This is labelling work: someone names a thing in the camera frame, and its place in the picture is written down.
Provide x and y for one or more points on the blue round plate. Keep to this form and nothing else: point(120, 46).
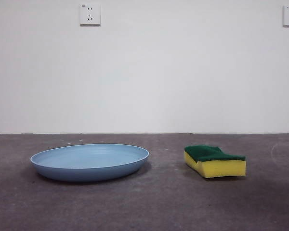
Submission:
point(86, 166)

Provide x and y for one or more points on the yellow sponge with green pad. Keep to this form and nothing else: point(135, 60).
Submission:
point(221, 168)

